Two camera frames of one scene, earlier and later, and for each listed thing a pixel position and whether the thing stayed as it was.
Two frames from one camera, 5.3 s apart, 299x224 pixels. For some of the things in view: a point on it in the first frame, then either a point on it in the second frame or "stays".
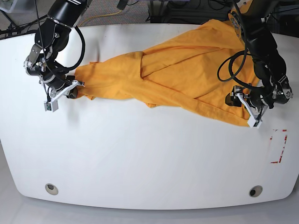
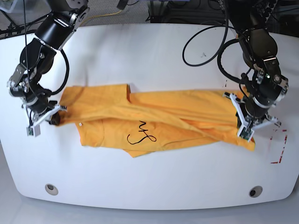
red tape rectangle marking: [283, 130] stays
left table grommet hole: [51, 189] stays
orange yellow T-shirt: [182, 71] → [115, 117]
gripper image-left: [55, 81] → [39, 104]
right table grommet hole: [255, 191] stays
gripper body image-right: [261, 97] → [255, 113]
